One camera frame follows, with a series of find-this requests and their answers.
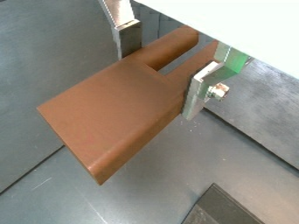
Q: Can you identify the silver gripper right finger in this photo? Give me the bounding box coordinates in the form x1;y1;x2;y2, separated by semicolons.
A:
181;42;252;120

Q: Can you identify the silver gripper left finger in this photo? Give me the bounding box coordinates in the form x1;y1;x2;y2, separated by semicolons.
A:
97;0;142;60

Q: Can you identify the brown square-circle forked object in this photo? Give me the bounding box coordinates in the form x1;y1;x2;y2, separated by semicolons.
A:
37;25;217;184

